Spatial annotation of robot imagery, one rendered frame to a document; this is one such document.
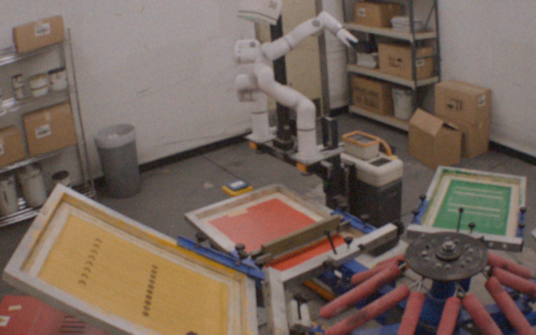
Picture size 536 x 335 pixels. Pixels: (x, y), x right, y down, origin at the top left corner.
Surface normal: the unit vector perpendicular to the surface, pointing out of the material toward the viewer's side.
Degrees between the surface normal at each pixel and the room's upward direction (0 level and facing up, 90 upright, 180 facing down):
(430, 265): 0
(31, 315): 0
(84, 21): 90
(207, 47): 90
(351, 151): 92
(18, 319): 0
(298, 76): 90
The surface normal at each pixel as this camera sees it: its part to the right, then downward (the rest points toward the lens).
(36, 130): 0.48, 0.29
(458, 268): -0.08, -0.92
